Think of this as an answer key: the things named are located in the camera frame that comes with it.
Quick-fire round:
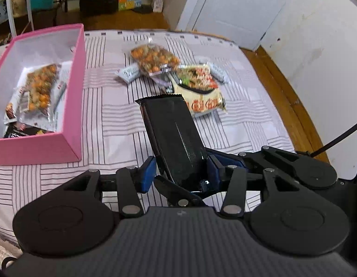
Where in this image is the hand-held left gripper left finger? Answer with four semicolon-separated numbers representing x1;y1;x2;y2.
63;156;157;219

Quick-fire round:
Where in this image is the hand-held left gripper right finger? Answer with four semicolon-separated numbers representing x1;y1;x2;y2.
209;155;306;217

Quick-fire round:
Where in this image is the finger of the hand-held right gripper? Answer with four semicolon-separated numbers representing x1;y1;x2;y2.
214;146;300;176
154;175;206;208

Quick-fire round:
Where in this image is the black cracker packet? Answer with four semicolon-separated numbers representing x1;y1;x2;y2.
3;122;55;139
134;94;209;193

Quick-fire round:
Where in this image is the cream noodle packet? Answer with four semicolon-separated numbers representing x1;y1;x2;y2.
170;64;227;115

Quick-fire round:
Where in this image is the white snack bar packet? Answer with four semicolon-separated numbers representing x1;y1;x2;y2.
3;88;29;122
47;62;73;123
209;63;227;85

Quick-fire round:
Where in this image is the small dark snack packet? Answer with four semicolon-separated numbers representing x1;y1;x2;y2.
150;73;175;93

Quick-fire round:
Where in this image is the pink cardboard box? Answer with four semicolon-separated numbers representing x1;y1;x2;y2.
0;24;86;166

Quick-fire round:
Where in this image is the small white snack packet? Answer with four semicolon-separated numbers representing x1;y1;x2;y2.
114;66;140;84

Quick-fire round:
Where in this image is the clear bag of orange nuts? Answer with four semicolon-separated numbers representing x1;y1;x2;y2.
130;44;180;75
21;64;60;117

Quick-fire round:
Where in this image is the white door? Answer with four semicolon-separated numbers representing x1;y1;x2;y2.
175;0;301;51

